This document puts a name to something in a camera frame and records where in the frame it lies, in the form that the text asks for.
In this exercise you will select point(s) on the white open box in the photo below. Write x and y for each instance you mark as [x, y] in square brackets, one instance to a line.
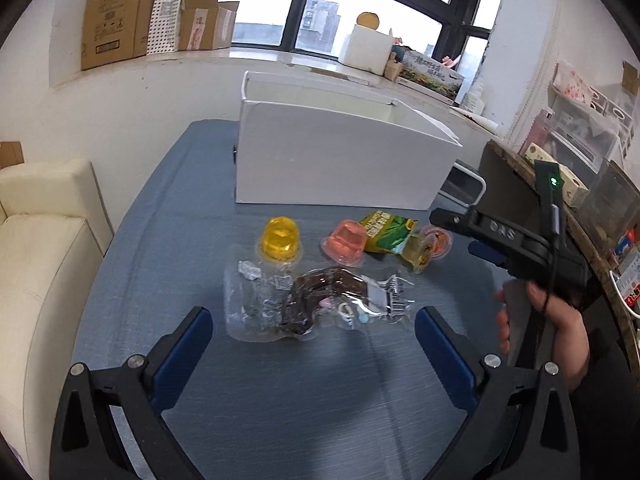
[312, 140]

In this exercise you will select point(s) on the clear drawer organizer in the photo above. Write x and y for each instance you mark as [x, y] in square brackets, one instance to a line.
[582, 135]

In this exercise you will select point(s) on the white dotted paper bag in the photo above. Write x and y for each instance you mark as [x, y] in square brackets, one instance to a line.
[167, 10]

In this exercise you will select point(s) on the red jelly cup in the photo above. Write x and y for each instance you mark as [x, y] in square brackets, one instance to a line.
[443, 241]

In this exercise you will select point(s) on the cream sofa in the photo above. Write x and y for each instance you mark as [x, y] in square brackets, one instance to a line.
[54, 236]

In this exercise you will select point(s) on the large cardboard box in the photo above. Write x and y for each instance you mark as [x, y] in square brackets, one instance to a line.
[114, 31]

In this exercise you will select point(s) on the round orange object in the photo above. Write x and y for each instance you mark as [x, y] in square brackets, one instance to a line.
[368, 20]

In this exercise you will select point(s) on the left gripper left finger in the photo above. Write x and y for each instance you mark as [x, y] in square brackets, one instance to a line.
[86, 443]

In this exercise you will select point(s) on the black white-rimmed tray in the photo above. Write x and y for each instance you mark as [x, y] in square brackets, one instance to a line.
[463, 185]

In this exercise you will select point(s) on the dark side cabinet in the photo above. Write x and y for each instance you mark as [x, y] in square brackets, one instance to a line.
[515, 193]

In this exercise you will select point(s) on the clear fruit jelly cup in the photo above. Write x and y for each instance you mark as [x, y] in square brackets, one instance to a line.
[418, 251]

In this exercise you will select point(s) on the yellow jelly cup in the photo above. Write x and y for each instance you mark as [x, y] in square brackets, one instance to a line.
[280, 242]

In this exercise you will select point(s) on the beige patterned tissue box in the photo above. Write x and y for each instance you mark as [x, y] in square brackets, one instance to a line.
[573, 189]

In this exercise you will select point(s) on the small open cardboard box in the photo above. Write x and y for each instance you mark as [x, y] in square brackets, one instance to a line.
[206, 24]

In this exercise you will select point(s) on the green snack packet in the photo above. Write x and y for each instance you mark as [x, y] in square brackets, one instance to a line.
[386, 233]

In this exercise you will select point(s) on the printed long carton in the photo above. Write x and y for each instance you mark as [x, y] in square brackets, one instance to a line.
[427, 76]

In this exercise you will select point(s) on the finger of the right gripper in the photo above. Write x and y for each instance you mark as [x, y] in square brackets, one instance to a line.
[485, 252]
[491, 231]

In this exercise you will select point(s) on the right hand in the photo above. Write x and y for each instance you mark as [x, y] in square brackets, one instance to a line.
[571, 350]

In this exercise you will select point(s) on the clear bag brown snack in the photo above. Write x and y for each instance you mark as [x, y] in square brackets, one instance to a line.
[265, 302]

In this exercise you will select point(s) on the white foam box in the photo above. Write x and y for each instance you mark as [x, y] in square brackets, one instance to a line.
[366, 49]

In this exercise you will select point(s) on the blue table cloth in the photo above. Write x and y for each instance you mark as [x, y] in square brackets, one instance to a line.
[346, 400]

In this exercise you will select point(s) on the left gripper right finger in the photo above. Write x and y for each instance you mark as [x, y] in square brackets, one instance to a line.
[518, 422]

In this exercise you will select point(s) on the pink jelly cup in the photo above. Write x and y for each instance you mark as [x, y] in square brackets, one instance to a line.
[345, 244]

